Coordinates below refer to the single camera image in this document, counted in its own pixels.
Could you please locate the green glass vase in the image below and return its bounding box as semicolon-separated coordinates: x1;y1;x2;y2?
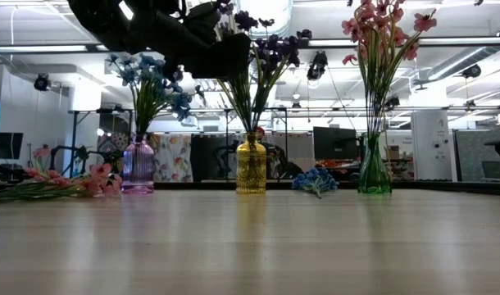
357;130;393;196

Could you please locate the purple artificial flower bunch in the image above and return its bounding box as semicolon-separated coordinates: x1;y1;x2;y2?
215;0;276;137
253;27;314;137
249;28;308;137

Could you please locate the yellow textured glass vase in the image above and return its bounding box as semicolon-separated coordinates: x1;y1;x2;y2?
235;131;268;195

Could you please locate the person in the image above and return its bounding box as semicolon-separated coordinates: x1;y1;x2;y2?
256;125;279;175

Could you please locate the grey partition panel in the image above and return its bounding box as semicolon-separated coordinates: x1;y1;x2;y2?
453;129;500;182

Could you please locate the black partition panel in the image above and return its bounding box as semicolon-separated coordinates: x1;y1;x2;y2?
189;134;238;181

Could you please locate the black computer monitor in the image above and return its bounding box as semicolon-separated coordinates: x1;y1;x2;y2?
312;125;360;162
0;131;25;162

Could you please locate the pink ribbed glass vase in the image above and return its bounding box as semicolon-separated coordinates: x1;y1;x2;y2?
121;133;156;195

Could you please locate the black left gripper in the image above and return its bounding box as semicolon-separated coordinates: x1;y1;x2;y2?
149;0;252;80

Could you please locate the black crossbar with light strips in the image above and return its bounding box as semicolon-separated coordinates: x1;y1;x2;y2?
0;36;500;54

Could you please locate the floral patterned curtain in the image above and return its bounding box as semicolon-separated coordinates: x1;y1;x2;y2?
150;133;193;184

